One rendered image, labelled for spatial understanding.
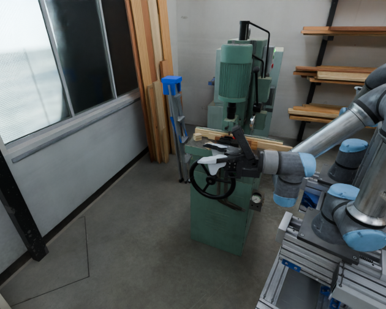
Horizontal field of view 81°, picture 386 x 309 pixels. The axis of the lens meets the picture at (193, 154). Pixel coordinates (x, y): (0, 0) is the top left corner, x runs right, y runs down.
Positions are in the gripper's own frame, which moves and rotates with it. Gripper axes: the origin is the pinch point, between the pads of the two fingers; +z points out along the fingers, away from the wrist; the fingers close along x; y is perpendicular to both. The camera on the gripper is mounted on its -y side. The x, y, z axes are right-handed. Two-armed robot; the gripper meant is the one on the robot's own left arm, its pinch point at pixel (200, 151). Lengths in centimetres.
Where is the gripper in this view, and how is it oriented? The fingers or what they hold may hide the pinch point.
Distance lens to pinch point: 74.3
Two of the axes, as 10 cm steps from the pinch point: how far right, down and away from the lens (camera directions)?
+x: 1.6, -3.6, 9.2
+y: -0.2, 9.3, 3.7
